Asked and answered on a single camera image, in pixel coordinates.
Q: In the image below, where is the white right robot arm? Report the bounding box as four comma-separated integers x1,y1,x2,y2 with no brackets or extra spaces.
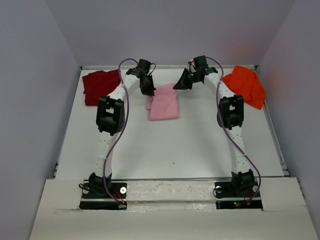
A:
173,55,253,177

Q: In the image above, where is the dark red folded t shirt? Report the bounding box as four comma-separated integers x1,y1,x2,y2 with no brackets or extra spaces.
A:
82,69,121,106

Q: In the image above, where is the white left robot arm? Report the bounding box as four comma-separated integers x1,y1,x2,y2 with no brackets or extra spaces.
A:
94,59,156,177

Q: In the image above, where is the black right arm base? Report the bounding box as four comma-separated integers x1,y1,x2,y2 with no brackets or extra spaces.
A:
212,170,263,210

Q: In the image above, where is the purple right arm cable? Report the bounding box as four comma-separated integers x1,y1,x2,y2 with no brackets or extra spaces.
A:
204,56,262,207

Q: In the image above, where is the pink t shirt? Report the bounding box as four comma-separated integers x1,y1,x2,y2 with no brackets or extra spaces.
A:
145,83,180,121

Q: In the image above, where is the orange t shirt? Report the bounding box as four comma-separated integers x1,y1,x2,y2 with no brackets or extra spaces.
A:
222,65,266,110

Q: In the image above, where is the aluminium table front rail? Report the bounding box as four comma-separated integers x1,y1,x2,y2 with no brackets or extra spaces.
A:
111,175,291,182

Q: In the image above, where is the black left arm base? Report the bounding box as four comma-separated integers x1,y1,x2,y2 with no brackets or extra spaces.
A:
78,173,128,211

